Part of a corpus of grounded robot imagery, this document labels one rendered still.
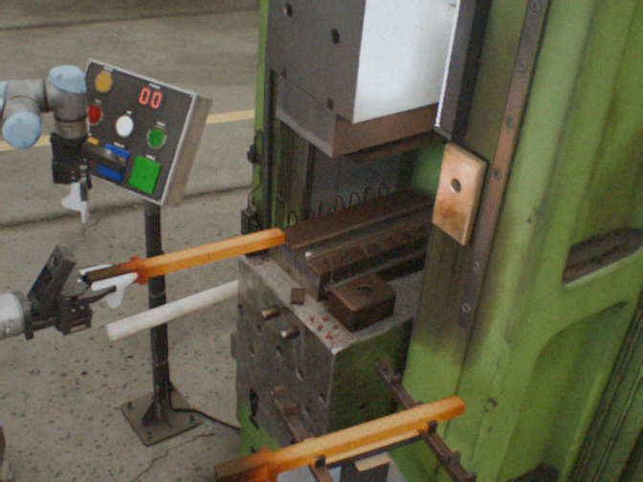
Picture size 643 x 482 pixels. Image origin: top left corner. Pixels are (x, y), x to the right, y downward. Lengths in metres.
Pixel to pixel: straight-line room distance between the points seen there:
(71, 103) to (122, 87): 0.25
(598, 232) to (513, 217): 0.29
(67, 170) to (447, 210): 0.89
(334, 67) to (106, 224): 2.29
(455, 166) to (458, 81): 0.16
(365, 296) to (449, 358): 0.21
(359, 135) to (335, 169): 0.40
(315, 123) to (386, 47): 0.23
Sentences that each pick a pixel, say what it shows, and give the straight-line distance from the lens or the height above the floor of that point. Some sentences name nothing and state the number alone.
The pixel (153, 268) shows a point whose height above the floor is 1.13.
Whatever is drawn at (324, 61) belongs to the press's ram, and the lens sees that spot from 1.54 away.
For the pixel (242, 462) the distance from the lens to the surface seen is 1.32.
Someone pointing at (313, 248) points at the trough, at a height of 0.99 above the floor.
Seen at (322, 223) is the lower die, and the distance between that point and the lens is 1.91.
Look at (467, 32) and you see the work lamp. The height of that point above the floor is 1.57.
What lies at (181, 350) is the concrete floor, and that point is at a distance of 3.01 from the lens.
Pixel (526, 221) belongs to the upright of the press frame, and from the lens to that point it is 1.44.
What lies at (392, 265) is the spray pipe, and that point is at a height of 0.96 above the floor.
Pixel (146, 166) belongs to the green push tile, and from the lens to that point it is 2.02.
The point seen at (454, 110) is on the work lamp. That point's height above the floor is 1.43.
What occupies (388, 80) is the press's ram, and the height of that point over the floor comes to 1.44.
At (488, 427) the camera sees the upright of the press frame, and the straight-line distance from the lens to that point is 1.72.
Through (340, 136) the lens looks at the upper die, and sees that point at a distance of 1.57.
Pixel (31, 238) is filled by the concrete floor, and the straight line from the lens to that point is 3.63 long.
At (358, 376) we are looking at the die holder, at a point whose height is 0.81.
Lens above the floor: 2.03
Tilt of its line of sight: 34 degrees down
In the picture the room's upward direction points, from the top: 5 degrees clockwise
